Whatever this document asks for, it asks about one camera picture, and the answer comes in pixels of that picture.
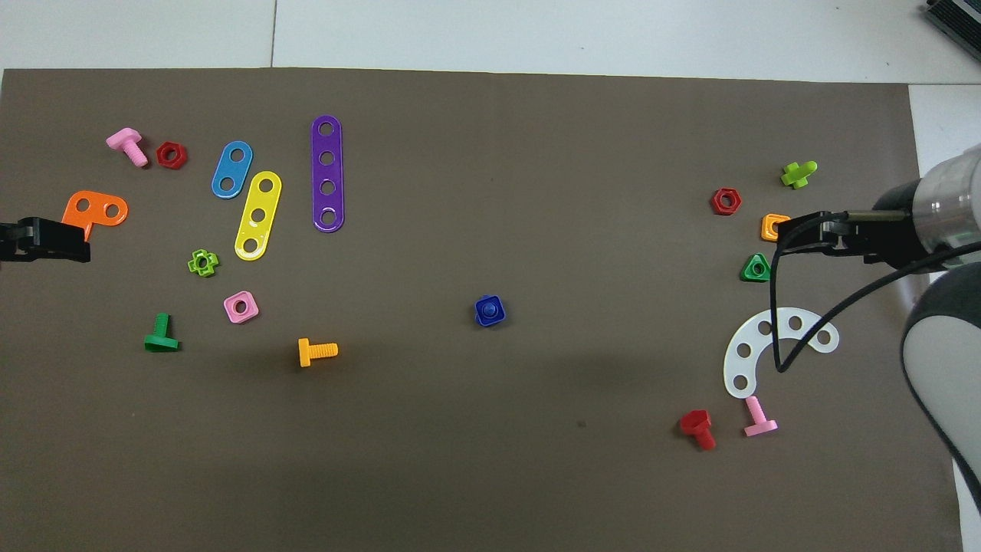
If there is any purple four-hole plate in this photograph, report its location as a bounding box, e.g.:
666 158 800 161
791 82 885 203
310 115 346 233

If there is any orange bolt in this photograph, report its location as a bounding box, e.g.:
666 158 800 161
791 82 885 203
297 337 339 368

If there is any pink square-head bolt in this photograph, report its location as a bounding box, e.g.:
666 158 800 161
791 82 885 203
106 127 149 169
743 395 779 439

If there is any pink square nut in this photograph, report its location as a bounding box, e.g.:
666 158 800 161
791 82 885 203
223 291 260 324

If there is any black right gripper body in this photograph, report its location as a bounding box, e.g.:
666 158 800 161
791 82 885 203
842 209 926 268

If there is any blue two-hole plate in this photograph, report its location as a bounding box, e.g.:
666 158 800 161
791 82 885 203
211 140 254 200

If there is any brown table mat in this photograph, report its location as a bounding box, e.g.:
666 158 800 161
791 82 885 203
0 67 965 552

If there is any white curved five-hole plate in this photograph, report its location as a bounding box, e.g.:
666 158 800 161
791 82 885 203
723 307 841 400

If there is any blue square nut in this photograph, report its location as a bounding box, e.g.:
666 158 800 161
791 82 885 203
474 294 507 328

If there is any lime cross-head bolt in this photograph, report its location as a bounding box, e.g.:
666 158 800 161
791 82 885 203
780 160 819 190

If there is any red bolt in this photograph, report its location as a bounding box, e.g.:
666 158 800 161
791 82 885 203
679 409 717 452

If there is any green bolt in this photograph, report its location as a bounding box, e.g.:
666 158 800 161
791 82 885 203
143 312 181 353

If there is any grey ribbed device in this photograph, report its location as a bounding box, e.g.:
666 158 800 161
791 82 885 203
922 0 981 41

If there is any yellow three-hole plate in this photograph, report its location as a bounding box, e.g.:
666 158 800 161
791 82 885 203
234 170 283 262

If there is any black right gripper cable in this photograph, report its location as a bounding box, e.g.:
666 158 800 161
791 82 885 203
770 215 981 375

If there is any orange angled three-hole plate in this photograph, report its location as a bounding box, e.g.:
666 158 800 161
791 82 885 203
61 190 130 241

